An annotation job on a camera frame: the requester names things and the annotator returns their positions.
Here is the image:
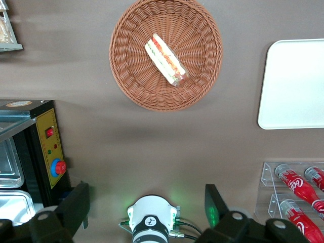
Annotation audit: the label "grey snack tray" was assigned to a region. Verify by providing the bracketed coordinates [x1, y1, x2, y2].
[0, 0, 24, 53]

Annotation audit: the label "cream plastic tray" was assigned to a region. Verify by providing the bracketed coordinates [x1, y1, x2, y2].
[257, 38, 324, 131]

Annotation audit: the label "sandwich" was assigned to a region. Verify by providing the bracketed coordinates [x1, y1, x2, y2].
[144, 33, 189, 88]

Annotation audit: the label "black arm base cables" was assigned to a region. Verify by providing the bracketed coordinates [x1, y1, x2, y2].
[174, 219, 204, 240]

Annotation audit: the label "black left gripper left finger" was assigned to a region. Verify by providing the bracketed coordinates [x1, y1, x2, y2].
[0, 181, 91, 243]

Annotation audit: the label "red blue emergency button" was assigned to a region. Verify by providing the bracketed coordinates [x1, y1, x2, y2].
[50, 158, 67, 177]

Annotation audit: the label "steel food pan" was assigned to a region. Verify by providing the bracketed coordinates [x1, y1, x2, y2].
[0, 138, 25, 189]
[0, 189, 36, 226]

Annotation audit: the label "black food warmer cabinet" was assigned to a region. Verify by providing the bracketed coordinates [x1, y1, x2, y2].
[0, 99, 72, 226]

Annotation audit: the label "clear bag of snacks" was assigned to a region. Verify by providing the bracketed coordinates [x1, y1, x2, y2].
[0, 16, 15, 44]

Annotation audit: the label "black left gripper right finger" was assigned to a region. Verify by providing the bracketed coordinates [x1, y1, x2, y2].
[194, 183, 312, 243]

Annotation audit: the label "round brown wicker basket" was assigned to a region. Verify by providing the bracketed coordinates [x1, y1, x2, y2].
[108, 0, 224, 112]

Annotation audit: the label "red cola bottle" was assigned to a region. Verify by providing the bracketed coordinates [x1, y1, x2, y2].
[274, 164, 324, 221]
[279, 199, 317, 243]
[303, 166, 324, 193]

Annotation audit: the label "clear acrylic bottle rack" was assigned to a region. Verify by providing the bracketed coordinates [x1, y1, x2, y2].
[254, 161, 324, 228]

